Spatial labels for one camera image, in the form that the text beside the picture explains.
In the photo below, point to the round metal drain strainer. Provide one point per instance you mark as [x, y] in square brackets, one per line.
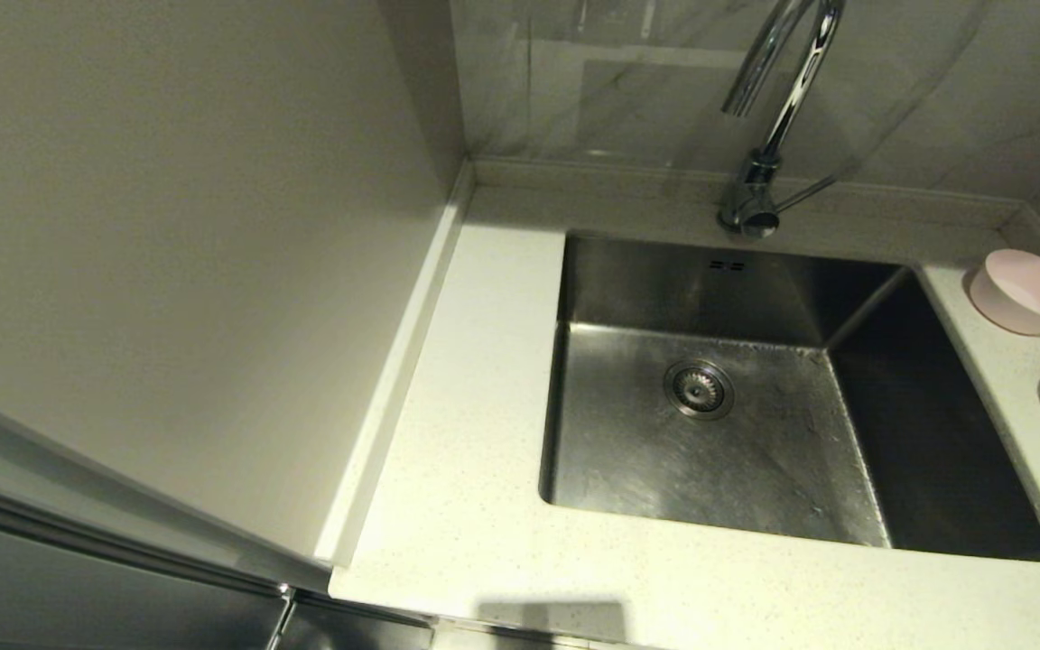
[699, 388]

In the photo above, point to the beige cabinet side panel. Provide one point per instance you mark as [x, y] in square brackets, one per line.
[168, 226]

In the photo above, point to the stainless steel sink basin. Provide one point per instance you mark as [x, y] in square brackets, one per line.
[710, 451]

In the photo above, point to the pink plastic bowl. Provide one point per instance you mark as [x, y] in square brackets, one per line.
[1028, 291]

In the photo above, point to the grey metal appliance door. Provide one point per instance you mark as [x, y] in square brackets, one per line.
[78, 587]

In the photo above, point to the chrome gooseneck kitchen faucet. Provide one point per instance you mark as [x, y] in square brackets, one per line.
[759, 185]

